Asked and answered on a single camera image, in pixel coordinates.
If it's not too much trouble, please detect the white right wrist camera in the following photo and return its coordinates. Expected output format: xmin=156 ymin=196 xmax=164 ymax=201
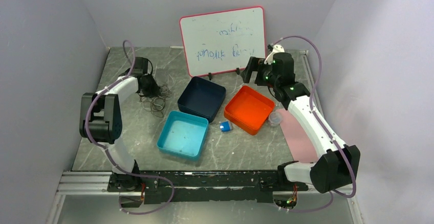
xmin=264 ymin=44 xmax=285 ymax=64

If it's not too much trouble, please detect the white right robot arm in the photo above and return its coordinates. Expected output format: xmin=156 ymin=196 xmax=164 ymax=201
xmin=240 ymin=52 xmax=360 ymax=197

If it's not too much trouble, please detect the teal square tray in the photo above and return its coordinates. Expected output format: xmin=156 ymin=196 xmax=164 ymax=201
xmin=157 ymin=110 xmax=209 ymax=161

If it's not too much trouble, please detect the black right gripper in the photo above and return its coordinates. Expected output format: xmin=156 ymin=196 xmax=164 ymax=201
xmin=240 ymin=56 xmax=279 ymax=89

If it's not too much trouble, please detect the clear plastic cup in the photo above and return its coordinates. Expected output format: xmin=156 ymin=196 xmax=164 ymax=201
xmin=268 ymin=111 xmax=283 ymax=127

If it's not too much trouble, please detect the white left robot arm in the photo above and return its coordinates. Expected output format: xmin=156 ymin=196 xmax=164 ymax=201
xmin=79 ymin=57 xmax=161 ymax=191

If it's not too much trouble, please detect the dark blue square tray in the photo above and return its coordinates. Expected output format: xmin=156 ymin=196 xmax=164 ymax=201
xmin=177 ymin=77 xmax=226 ymax=123

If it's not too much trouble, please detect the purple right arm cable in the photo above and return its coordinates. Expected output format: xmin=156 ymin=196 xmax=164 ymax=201
xmin=271 ymin=35 xmax=357 ymax=214

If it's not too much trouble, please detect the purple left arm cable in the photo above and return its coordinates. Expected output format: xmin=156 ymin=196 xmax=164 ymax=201
xmin=83 ymin=39 xmax=176 ymax=216

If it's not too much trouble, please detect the pink clipboard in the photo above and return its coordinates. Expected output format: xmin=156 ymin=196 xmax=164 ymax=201
xmin=276 ymin=108 xmax=319 ymax=163

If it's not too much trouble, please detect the aluminium frame rail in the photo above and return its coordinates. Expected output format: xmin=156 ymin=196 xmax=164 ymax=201
xmin=48 ymin=171 xmax=363 ymax=223

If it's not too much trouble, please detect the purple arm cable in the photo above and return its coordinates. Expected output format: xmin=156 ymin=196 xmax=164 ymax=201
xmin=83 ymin=39 xmax=176 ymax=216
xmin=271 ymin=35 xmax=357 ymax=214

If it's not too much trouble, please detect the small blue white object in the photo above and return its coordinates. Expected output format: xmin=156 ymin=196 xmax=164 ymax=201
xmin=220 ymin=121 xmax=232 ymax=132

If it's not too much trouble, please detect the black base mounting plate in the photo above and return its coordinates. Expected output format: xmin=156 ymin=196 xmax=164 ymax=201
xmin=107 ymin=170 xmax=309 ymax=204

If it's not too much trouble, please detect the orange square tray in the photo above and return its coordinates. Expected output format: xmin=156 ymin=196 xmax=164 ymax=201
xmin=224 ymin=85 xmax=275 ymax=136

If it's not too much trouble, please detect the pink-framed whiteboard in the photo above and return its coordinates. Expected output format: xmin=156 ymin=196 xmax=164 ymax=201
xmin=179 ymin=6 xmax=266 ymax=77

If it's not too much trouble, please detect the brown cable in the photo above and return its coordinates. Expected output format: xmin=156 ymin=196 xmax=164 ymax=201
xmin=137 ymin=77 xmax=173 ymax=119

